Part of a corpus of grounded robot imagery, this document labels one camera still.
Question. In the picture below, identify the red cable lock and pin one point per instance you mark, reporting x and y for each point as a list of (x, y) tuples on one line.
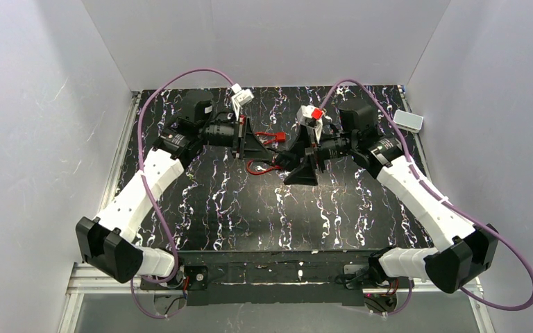
[(264, 168), (271, 138)]

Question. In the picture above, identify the aluminium frame rail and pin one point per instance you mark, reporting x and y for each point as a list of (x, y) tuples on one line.
[(85, 279)]

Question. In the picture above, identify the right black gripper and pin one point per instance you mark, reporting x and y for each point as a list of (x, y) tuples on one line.
[(313, 148)]

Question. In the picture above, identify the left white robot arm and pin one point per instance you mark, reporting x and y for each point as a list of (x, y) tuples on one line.
[(106, 241)]

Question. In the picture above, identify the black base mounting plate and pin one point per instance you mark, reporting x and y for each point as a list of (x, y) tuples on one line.
[(286, 277)]

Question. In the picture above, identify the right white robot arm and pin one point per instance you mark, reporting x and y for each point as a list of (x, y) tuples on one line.
[(461, 250)]

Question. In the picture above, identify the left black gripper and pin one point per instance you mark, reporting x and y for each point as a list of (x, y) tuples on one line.
[(240, 136)]

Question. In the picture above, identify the white small box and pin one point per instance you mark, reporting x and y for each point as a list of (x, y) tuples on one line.
[(408, 121)]

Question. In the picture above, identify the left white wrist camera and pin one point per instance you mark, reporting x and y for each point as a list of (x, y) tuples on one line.
[(239, 98)]

